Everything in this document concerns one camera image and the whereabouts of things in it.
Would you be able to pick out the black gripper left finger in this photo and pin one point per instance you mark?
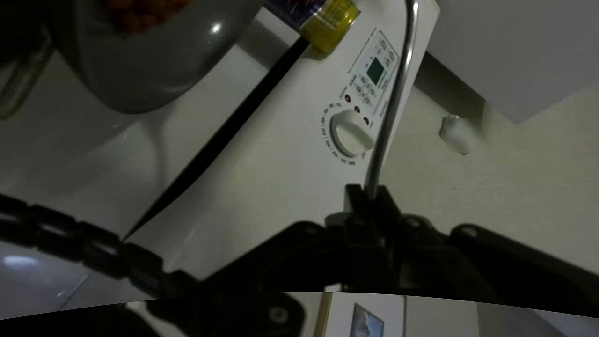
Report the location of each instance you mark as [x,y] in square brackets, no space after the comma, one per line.
[273,269]

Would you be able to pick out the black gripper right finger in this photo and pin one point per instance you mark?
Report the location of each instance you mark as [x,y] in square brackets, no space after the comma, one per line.
[474,263]

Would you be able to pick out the white gas stove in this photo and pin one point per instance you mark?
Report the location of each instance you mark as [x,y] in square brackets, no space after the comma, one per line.
[268,151]

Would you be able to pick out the white stove timer dial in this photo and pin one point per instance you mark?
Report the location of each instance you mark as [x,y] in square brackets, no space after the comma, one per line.
[350,134]

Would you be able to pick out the black frying pan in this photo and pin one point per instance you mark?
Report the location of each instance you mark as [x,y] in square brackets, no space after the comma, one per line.
[155,69]

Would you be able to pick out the white wall outlet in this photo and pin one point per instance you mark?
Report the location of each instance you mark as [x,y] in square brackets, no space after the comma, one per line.
[459,134]

